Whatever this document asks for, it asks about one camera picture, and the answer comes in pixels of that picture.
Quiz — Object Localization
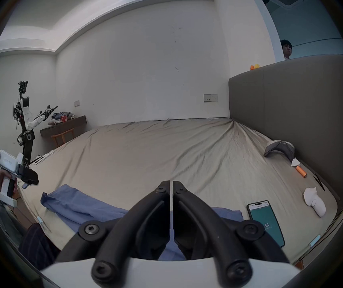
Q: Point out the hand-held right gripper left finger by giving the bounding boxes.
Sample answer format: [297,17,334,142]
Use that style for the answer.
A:
[54,180,171,284]

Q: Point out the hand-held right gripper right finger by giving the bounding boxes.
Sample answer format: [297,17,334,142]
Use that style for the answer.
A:
[173,180,290,284]

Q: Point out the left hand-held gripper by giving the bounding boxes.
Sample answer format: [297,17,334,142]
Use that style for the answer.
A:
[0,150,39,207]

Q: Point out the black smartphone with green screen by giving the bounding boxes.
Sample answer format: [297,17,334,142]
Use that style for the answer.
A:
[246,200,286,248]

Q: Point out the wooden chair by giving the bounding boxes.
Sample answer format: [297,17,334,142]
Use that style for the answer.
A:
[51,130,75,148]

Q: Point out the blue shirt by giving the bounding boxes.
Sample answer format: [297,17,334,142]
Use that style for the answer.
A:
[41,184,244,262]

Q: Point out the black and white robot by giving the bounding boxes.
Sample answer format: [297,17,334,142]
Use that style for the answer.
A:
[11,80,59,166]

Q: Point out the dark wooden table with clutter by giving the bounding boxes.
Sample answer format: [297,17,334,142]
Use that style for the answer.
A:
[40,112,87,137]

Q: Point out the person's legs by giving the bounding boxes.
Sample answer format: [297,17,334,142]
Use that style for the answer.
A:
[0,197,61,271]

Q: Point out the white bunched cloth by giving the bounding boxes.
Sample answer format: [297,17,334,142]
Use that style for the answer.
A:
[303,187,327,218]

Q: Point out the bed with beige sheet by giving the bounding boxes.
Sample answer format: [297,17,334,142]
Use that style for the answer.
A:
[18,117,340,266]

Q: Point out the grey padded headboard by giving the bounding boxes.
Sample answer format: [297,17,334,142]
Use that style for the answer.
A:
[228,54,343,211]

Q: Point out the thin black cable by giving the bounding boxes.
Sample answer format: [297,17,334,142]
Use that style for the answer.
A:
[312,173,326,192]

